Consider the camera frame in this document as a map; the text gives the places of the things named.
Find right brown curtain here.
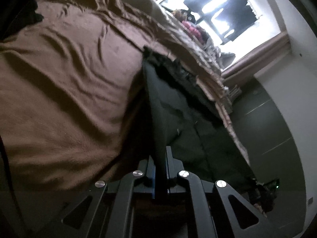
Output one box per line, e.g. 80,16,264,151
221,31,291,88

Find pink cloth on sill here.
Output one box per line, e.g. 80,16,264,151
182,20,202,41

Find brown duvet cover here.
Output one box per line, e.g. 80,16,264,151
0,0,199,194

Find dark hanging shirts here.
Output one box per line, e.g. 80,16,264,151
184,0,257,45

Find black garment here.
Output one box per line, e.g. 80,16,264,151
119,45,259,196

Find white bedside cabinet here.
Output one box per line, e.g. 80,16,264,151
225,85,242,101

